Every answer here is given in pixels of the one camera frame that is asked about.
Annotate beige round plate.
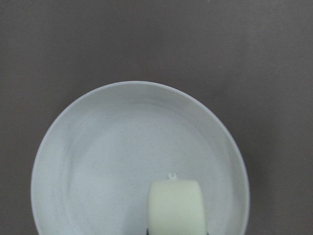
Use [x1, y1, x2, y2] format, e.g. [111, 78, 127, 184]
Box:
[31, 81, 250, 235]

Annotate white steamed bun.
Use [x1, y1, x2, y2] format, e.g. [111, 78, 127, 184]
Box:
[147, 178, 208, 235]

